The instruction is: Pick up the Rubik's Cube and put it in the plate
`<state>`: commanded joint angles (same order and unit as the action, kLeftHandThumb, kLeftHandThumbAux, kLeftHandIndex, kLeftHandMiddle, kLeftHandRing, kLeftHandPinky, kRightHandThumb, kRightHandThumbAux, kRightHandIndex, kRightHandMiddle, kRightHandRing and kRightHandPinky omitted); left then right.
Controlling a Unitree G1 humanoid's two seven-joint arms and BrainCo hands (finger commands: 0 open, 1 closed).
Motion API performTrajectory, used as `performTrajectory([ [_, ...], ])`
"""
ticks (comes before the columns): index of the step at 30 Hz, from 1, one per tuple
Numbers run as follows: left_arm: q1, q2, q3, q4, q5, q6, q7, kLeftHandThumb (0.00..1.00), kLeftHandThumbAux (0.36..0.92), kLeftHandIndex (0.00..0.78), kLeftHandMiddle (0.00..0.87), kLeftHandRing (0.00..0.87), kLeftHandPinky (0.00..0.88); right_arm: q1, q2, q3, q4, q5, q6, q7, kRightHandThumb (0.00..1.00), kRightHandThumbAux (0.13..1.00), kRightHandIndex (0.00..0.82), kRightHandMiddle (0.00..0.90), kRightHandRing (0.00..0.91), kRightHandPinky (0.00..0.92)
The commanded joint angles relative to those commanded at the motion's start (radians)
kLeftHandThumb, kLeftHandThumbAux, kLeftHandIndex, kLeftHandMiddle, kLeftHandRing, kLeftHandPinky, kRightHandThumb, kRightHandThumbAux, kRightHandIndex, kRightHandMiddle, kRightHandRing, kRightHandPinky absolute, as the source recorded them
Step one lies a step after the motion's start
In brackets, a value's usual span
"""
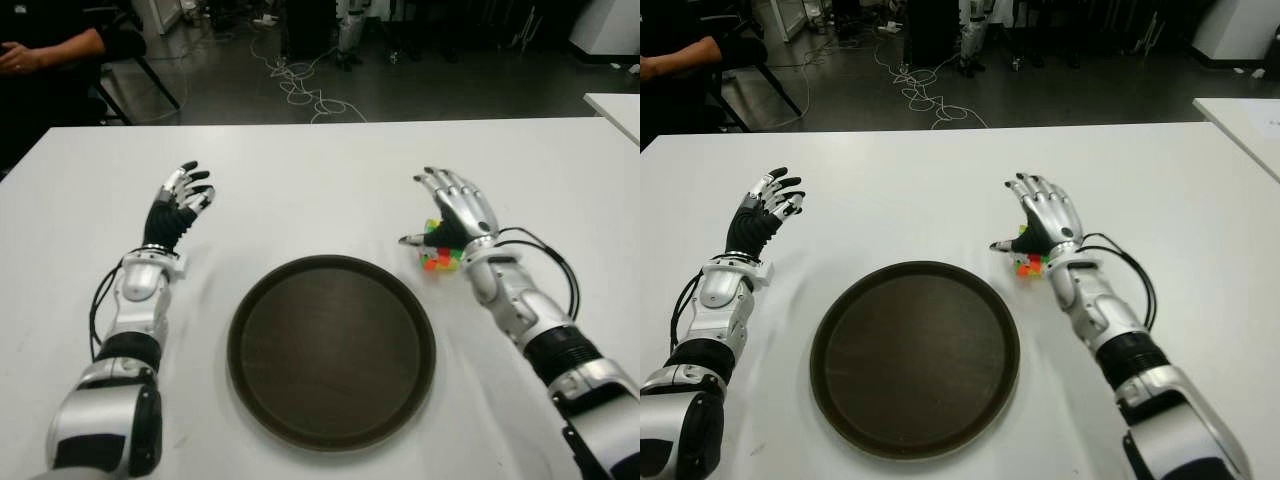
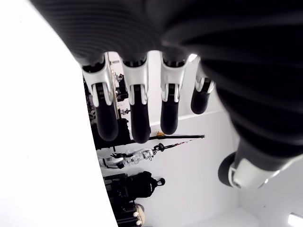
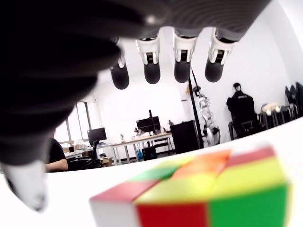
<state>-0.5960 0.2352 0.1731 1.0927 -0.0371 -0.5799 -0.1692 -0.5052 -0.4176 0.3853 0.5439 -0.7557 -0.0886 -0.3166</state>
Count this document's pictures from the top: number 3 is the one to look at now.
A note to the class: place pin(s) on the wooden top desk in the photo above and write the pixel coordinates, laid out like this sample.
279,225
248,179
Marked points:
142,138

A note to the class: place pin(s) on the black cabinet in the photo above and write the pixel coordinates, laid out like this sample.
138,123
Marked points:
184,137

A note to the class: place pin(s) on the multicoloured Rubik's cube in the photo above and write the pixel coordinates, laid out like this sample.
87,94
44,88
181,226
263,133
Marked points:
189,189

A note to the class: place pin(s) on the black monitor on stand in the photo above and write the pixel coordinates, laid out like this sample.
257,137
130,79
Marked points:
97,134

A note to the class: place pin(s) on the black office chair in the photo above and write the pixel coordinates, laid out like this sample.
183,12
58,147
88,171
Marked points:
93,160

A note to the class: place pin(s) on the black upright pole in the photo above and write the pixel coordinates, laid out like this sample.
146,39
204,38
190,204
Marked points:
195,111

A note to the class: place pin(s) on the beige plush toy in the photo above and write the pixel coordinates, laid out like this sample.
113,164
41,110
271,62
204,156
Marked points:
270,107

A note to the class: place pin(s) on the black mannequin chair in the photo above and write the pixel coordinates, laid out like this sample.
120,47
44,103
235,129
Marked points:
246,128

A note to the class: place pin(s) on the white humanoid robot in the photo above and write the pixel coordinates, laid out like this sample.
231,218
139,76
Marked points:
209,132

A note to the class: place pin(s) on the brown cardboard box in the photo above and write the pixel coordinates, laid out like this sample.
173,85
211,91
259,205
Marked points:
106,162

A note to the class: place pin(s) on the bystander black clothed body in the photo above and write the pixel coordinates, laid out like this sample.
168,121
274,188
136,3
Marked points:
55,151

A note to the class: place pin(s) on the black folded equipment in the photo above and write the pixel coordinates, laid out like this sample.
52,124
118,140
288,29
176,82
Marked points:
293,94

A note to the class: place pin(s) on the black computer tower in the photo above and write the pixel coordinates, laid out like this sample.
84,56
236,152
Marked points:
150,153

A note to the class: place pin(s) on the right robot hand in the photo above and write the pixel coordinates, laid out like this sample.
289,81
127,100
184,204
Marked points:
47,71

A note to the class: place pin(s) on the bystander bare forearm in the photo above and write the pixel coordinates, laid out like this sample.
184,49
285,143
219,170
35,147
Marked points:
56,166

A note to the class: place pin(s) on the black monitor on arm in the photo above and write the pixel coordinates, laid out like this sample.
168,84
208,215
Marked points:
146,123

